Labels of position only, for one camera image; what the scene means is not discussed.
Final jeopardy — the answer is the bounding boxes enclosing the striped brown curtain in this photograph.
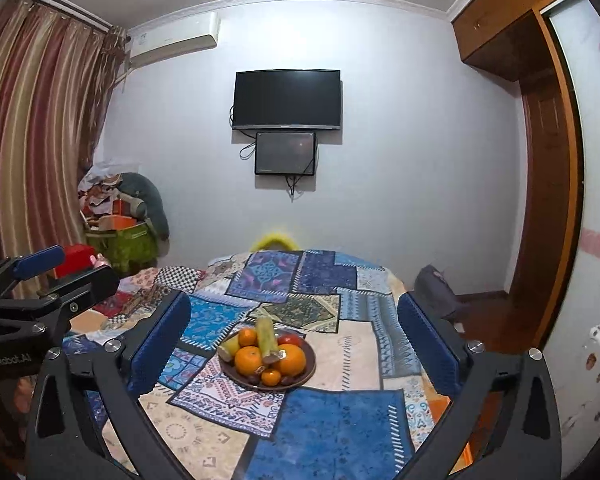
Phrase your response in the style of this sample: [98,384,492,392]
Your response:
[0,0,131,303]

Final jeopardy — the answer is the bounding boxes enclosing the red box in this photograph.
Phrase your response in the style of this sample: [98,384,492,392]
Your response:
[55,244,97,279]

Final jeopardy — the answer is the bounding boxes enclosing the small black wall monitor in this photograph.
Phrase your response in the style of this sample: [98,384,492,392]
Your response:
[254,131,317,177]

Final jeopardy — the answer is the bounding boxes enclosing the brown round plate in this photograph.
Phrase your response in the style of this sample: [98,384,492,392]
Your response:
[217,327,317,392]

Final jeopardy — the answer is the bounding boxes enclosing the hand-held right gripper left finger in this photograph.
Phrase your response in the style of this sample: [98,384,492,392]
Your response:
[26,290,193,480]

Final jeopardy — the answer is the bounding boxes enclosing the green storage box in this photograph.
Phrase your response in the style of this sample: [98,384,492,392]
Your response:
[85,222,157,277]

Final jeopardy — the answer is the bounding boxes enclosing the black monitor cable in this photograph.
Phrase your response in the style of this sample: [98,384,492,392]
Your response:
[284,175,307,202]

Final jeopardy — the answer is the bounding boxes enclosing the pile of paper clutter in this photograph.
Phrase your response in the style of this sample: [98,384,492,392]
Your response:
[77,160,141,231]

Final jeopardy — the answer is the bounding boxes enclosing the grey bag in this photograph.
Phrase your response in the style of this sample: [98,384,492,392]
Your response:
[414,264,465,322]

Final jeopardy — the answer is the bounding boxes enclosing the white wall air conditioner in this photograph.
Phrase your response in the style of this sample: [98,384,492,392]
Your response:
[125,10,222,68]

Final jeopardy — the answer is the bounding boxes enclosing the large orange with sticker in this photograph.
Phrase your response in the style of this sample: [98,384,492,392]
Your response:
[274,342,307,376]

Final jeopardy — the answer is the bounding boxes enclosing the black wall television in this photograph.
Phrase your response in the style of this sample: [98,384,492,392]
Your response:
[231,69,342,132]

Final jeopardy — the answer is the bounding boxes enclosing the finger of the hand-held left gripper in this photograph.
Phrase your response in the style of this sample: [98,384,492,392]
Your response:
[0,264,121,342]
[0,245,66,302]

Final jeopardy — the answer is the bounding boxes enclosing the wooden overhead cabinet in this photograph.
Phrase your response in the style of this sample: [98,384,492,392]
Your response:
[450,0,583,82]

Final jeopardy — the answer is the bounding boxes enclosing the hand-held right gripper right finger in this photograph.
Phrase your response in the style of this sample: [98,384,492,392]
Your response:
[396,291,563,480]

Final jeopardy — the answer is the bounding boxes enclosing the dark green bolster pillow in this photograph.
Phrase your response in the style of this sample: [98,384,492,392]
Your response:
[117,172,171,242]

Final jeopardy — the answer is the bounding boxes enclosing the patchwork printed blanket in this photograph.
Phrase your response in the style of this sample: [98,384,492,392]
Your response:
[62,249,453,480]

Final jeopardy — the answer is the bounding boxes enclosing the brown wooden door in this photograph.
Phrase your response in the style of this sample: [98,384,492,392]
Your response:
[505,10,587,357]

